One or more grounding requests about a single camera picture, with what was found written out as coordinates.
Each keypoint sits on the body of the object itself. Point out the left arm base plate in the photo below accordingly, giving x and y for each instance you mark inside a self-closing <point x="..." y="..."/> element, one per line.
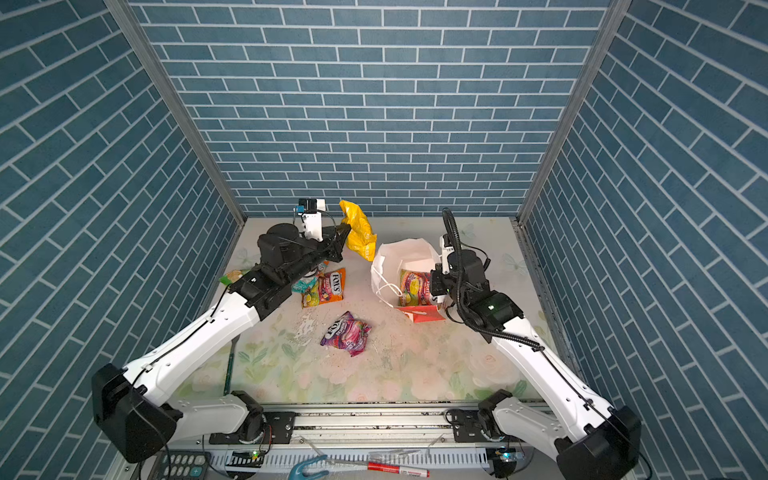
<point x="267" y="428"/>

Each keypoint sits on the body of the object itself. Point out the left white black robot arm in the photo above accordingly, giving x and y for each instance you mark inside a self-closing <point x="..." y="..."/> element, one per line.
<point x="243" y="305"/>

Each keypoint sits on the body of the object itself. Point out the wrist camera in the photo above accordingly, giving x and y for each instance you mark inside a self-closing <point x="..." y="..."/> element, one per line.
<point x="310" y="211"/>
<point x="445" y="246"/>

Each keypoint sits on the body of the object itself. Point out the red marker pen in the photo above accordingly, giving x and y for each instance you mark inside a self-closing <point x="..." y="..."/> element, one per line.
<point x="399" y="470"/>

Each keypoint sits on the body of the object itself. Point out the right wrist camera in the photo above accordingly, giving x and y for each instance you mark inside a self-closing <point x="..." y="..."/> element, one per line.
<point x="445" y="246"/>

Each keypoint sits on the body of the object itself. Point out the metal fork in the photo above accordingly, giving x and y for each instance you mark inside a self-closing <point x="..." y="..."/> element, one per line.
<point x="230" y="365"/>

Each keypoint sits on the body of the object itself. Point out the yellow chips bag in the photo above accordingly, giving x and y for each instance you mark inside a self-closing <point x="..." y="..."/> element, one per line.
<point x="361" y="239"/>

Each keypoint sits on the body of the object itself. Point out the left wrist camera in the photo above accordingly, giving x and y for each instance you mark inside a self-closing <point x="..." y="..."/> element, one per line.
<point x="310" y="211"/>

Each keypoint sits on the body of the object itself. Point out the aluminium rail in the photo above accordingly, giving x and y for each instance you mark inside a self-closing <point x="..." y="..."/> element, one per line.
<point x="360" y="423"/>

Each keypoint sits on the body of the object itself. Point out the black calculator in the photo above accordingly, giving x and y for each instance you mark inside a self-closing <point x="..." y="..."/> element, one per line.
<point x="180" y="465"/>

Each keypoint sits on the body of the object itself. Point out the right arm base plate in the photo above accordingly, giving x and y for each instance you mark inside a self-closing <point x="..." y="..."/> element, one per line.
<point x="467" y="427"/>

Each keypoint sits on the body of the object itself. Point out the fruit candy bag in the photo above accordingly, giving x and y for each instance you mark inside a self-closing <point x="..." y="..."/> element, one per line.
<point x="414" y="287"/>
<point x="328" y="288"/>

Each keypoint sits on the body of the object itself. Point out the green chips bag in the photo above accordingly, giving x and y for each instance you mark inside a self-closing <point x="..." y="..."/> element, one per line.
<point x="231" y="277"/>

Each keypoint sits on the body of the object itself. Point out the teal candy bag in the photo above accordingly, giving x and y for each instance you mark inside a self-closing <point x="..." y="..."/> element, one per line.
<point x="304" y="284"/>

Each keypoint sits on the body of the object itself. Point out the white cable duct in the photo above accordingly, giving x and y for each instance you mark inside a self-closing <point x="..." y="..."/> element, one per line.
<point x="282" y="460"/>

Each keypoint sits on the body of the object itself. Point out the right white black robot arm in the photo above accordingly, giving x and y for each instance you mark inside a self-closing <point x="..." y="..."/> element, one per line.
<point x="583" y="433"/>

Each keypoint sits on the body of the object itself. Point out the red white paper bag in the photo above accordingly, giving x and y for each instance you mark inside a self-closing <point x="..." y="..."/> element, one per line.
<point x="409" y="254"/>

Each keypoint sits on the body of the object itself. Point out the purple berries candy bag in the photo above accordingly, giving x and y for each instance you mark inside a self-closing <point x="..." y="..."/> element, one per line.
<point x="347" y="333"/>

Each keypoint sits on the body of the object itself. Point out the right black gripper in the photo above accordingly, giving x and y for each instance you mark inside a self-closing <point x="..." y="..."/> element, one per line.
<point x="436" y="283"/>

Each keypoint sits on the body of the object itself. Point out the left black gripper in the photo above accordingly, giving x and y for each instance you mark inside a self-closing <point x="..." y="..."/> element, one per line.
<point x="333" y="245"/>

